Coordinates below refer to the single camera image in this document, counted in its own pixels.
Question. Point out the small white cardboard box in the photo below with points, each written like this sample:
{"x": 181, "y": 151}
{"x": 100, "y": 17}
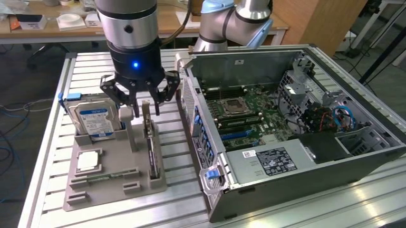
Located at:
{"x": 92, "y": 21}

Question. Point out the green RAM stick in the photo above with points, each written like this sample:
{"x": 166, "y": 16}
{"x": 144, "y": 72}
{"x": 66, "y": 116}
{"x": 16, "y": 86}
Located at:
{"x": 104, "y": 177}

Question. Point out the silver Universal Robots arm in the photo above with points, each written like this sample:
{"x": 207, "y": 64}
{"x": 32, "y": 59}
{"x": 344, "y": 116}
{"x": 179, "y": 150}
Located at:
{"x": 126, "y": 23}

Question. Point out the hard disk in blue caddy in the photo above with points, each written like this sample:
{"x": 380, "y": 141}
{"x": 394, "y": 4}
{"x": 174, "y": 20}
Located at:
{"x": 94, "y": 118}

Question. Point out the metal disk bay cage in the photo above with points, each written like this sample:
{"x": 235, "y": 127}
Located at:
{"x": 297, "y": 95}

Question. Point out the wooden cabinet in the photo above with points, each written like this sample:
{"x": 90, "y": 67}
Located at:
{"x": 325, "y": 23}

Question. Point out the open grey PC case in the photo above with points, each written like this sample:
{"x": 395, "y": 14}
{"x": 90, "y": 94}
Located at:
{"x": 284, "y": 194}

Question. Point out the white box with black lid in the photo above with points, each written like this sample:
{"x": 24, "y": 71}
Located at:
{"x": 30, "y": 22}

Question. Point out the black office chair base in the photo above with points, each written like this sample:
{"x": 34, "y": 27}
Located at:
{"x": 41, "y": 54}

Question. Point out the CPU socket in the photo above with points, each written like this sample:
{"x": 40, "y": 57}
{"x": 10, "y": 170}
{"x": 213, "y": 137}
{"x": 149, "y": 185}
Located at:
{"x": 233, "y": 105}

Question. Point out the grey plastic parts rack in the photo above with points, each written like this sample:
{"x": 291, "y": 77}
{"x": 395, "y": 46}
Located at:
{"x": 126, "y": 166}

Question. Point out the graphics card with metal bracket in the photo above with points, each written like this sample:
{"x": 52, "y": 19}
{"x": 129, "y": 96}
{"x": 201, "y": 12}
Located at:
{"x": 152, "y": 156}

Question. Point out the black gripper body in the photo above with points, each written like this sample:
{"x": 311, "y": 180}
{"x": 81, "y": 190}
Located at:
{"x": 136, "y": 57}

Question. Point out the installed black RAM stick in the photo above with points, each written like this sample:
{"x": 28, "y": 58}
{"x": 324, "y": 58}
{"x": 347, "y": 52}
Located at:
{"x": 241, "y": 122}

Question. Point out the black tripod pole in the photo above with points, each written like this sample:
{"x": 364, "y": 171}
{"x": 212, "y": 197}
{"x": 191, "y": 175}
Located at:
{"x": 383, "y": 45}

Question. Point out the blue expansion slot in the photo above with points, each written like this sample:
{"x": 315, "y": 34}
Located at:
{"x": 236, "y": 135}

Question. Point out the green motherboard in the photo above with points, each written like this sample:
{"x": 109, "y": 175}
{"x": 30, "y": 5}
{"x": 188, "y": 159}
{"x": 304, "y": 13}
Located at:
{"x": 269, "y": 123}

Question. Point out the white paper sheet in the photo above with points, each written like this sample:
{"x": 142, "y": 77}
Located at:
{"x": 189, "y": 22}

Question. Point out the wooden desk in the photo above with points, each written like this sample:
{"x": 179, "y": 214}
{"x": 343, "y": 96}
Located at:
{"x": 62, "y": 34}

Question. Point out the blue case release latch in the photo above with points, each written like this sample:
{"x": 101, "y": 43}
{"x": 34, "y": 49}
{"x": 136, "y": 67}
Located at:
{"x": 211, "y": 175}

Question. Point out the silver CPU chip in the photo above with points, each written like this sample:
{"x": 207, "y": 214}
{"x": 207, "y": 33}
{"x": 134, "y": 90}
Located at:
{"x": 88, "y": 161}

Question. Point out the white box with round dish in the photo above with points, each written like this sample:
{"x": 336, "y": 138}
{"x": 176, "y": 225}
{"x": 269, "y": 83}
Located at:
{"x": 70, "y": 22}

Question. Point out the grey power supply unit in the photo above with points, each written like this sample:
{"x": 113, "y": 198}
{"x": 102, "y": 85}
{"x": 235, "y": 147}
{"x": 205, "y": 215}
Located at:
{"x": 272, "y": 161}

